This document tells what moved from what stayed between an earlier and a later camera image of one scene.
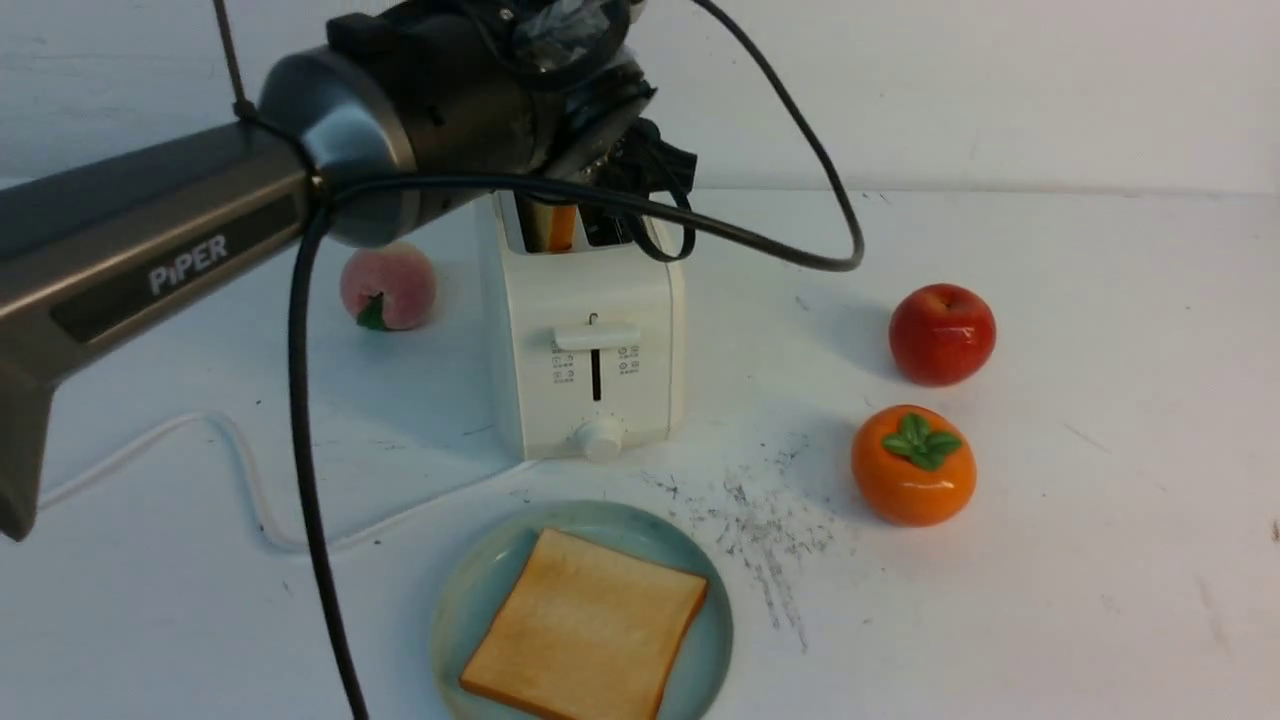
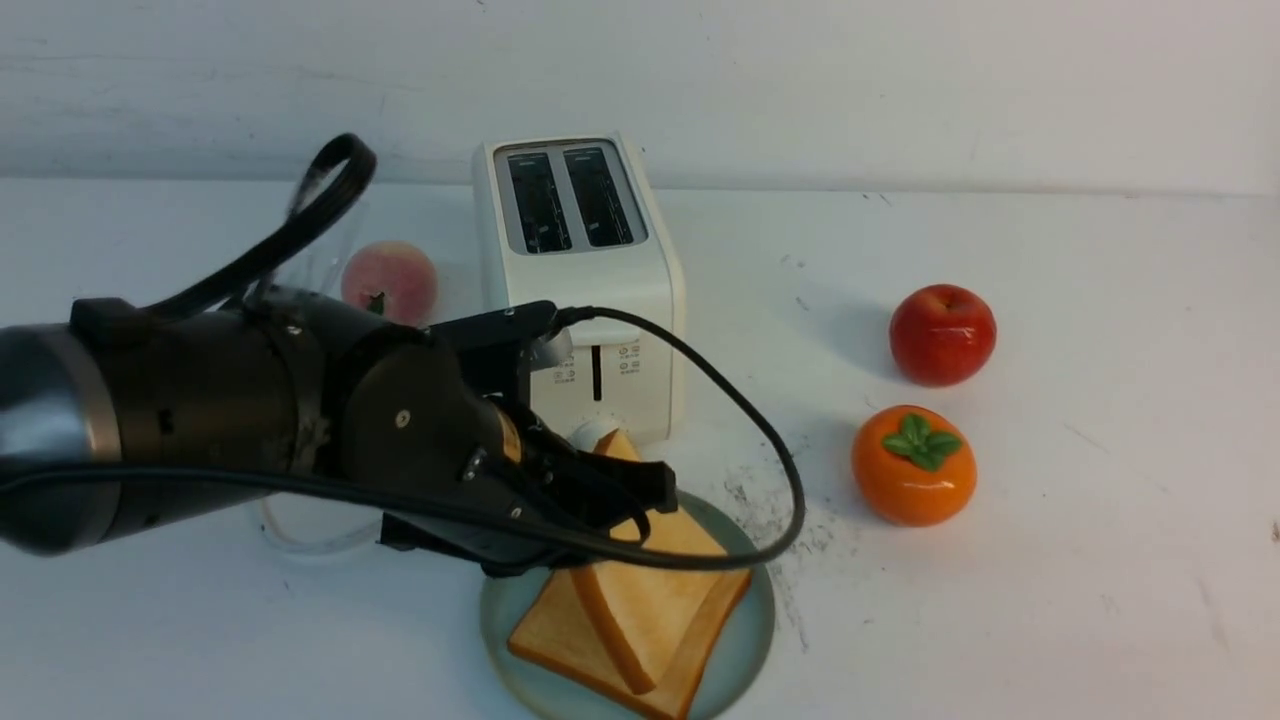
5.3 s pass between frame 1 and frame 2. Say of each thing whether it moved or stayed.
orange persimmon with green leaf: stayed
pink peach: stayed
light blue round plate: moved
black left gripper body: moved
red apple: stayed
